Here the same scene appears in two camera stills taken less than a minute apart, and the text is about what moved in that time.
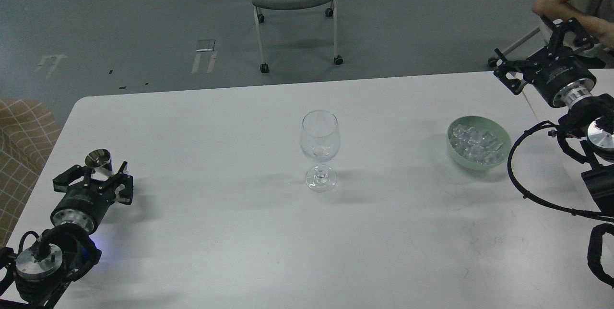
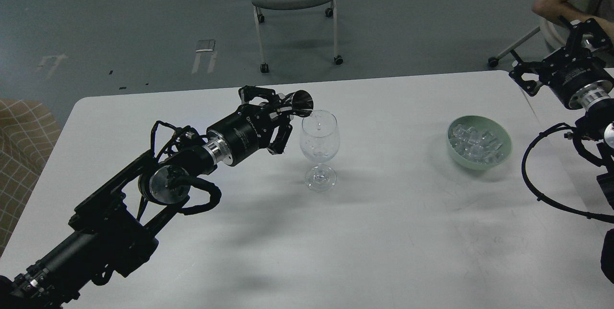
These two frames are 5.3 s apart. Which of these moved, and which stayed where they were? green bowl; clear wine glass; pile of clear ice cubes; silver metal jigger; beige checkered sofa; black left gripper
Moved: black left gripper; silver metal jigger
Stayed: pile of clear ice cubes; beige checkered sofa; clear wine glass; green bowl
